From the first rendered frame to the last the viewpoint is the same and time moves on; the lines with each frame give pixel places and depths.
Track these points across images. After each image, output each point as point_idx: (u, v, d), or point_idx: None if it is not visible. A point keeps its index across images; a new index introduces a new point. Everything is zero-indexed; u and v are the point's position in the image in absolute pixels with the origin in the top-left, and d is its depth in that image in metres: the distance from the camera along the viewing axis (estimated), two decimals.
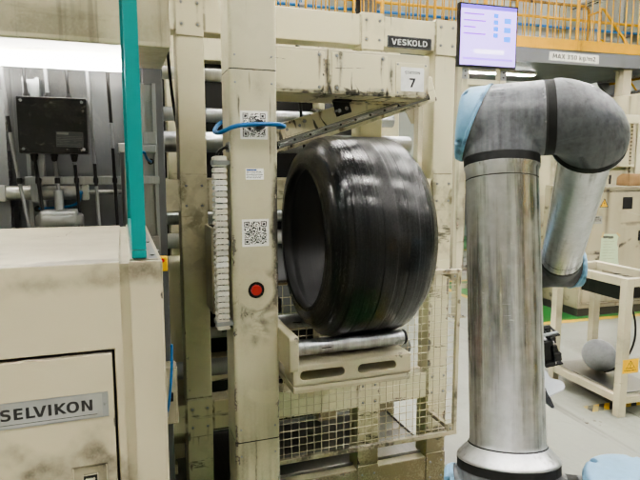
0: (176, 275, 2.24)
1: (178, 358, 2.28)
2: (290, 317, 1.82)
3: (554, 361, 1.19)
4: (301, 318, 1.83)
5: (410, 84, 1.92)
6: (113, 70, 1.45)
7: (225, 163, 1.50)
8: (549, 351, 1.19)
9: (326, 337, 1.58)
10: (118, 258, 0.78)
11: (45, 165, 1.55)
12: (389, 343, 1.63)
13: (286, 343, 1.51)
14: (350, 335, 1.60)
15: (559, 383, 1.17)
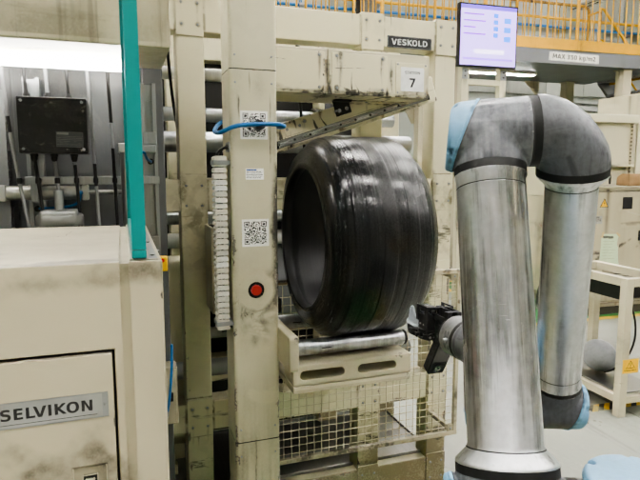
0: (176, 275, 2.24)
1: (178, 358, 2.28)
2: (290, 317, 1.82)
3: (420, 310, 1.36)
4: (301, 318, 1.83)
5: (410, 84, 1.92)
6: (113, 70, 1.45)
7: (225, 163, 1.50)
8: None
9: (326, 337, 1.58)
10: (118, 258, 0.78)
11: (45, 165, 1.55)
12: (389, 343, 1.63)
13: (286, 343, 1.51)
14: (350, 335, 1.60)
15: (413, 309, 1.40)
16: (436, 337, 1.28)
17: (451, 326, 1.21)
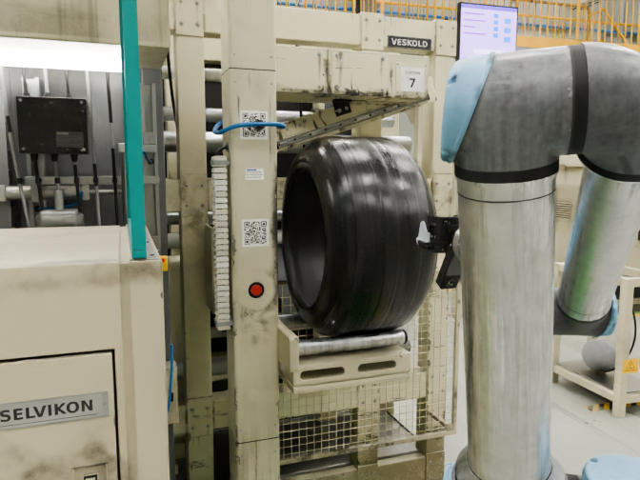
0: (176, 275, 2.24)
1: (178, 358, 2.28)
2: None
3: (431, 223, 1.28)
4: None
5: (410, 84, 1.92)
6: (113, 70, 1.45)
7: (225, 163, 1.50)
8: None
9: (328, 340, 1.57)
10: (118, 258, 0.78)
11: (45, 165, 1.55)
12: (387, 346, 1.64)
13: (286, 343, 1.51)
14: (352, 339, 1.59)
15: (424, 225, 1.33)
16: (450, 248, 1.21)
17: None
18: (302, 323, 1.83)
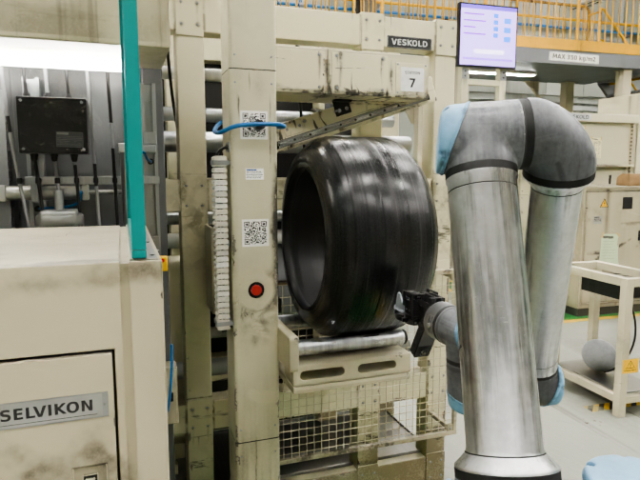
0: (176, 275, 2.24)
1: (178, 358, 2.28)
2: None
3: (406, 296, 1.41)
4: None
5: (410, 84, 1.92)
6: (113, 70, 1.45)
7: (225, 163, 1.50)
8: None
9: (328, 340, 1.57)
10: (118, 258, 0.78)
11: (45, 165, 1.55)
12: (387, 346, 1.64)
13: (286, 343, 1.51)
14: (352, 339, 1.59)
15: (400, 295, 1.46)
16: (421, 322, 1.34)
17: (435, 311, 1.27)
18: (302, 323, 1.83)
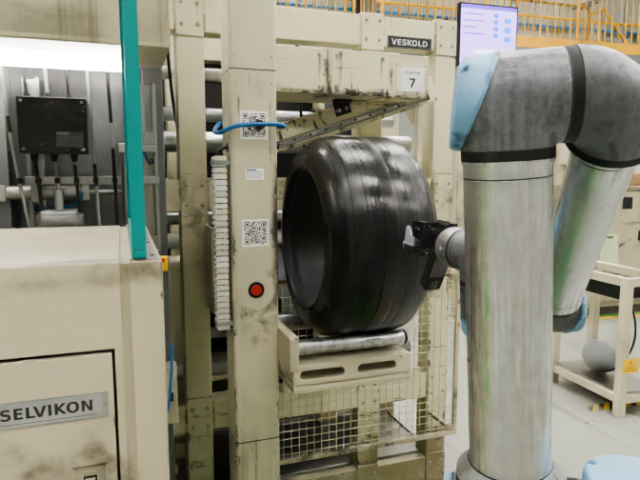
0: (176, 275, 2.24)
1: (178, 358, 2.28)
2: (290, 319, 1.82)
3: (416, 228, 1.35)
4: (301, 321, 1.83)
5: (410, 84, 1.92)
6: (113, 70, 1.45)
7: (225, 163, 1.50)
8: None
9: (329, 344, 1.56)
10: (118, 258, 0.78)
11: (45, 165, 1.55)
12: (386, 346, 1.65)
13: (286, 343, 1.51)
14: (352, 343, 1.59)
15: (410, 229, 1.39)
16: (432, 250, 1.28)
17: (448, 234, 1.20)
18: None
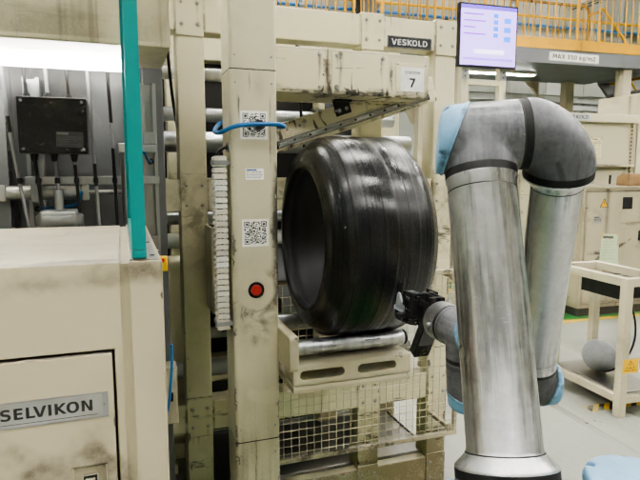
0: (176, 275, 2.24)
1: (178, 358, 2.28)
2: (290, 328, 1.83)
3: (406, 296, 1.41)
4: (299, 327, 1.85)
5: (410, 84, 1.92)
6: (113, 70, 1.45)
7: (225, 163, 1.50)
8: None
9: (329, 344, 1.56)
10: (118, 258, 0.78)
11: (45, 165, 1.55)
12: (386, 346, 1.65)
13: (286, 343, 1.51)
14: (352, 343, 1.59)
15: (400, 295, 1.46)
16: (421, 322, 1.34)
17: (434, 310, 1.27)
18: None
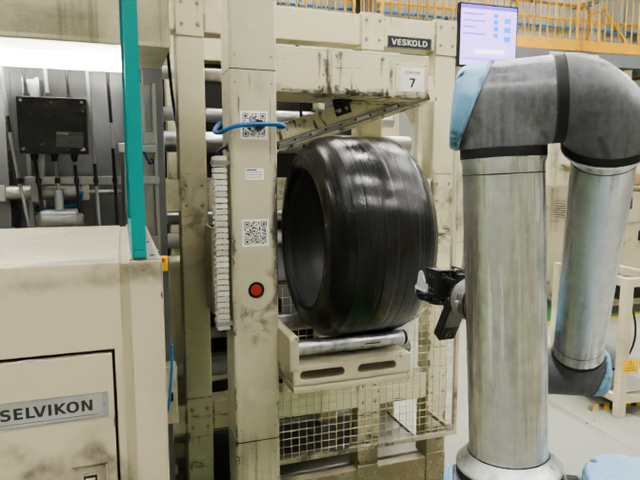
0: (176, 275, 2.24)
1: (178, 358, 2.28)
2: (290, 321, 1.82)
3: (430, 274, 1.30)
4: (301, 322, 1.83)
5: (410, 84, 1.92)
6: (113, 70, 1.45)
7: (225, 163, 1.50)
8: None
9: (329, 348, 1.56)
10: (118, 258, 0.78)
11: (45, 165, 1.55)
12: None
13: (286, 343, 1.51)
14: (352, 347, 1.59)
15: (422, 273, 1.35)
16: (448, 301, 1.23)
17: (464, 288, 1.16)
18: None
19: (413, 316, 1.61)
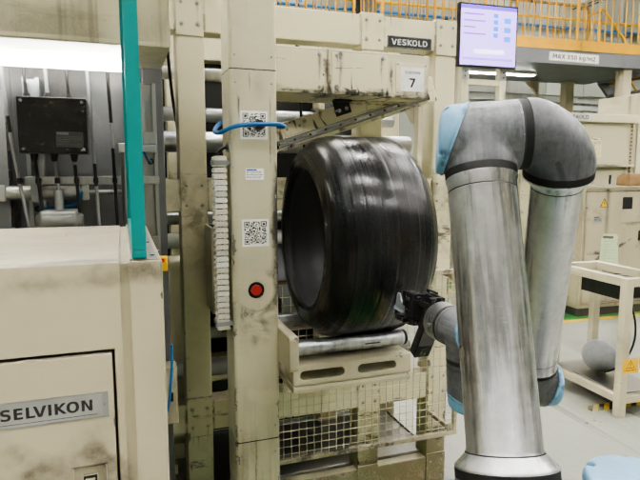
0: (176, 275, 2.24)
1: (178, 358, 2.28)
2: (290, 321, 1.82)
3: (406, 296, 1.41)
4: (301, 322, 1.83)
5: (410, 84, 1.92)
6: (113, 70, 1.45)
7: (225, 163, 1.50)
8: None
9: (329, 348, 1.56)
10: (118, 258, 0.78)
11: (45, 165, 1.55)
12: None
13: (286, 343, 1.51)
14: (352, 347, 1.59)
15: (400, 295, 1.46)
16: (421, 322, 1.34)
17: (435, 311, 1.27)
18: None
19: None
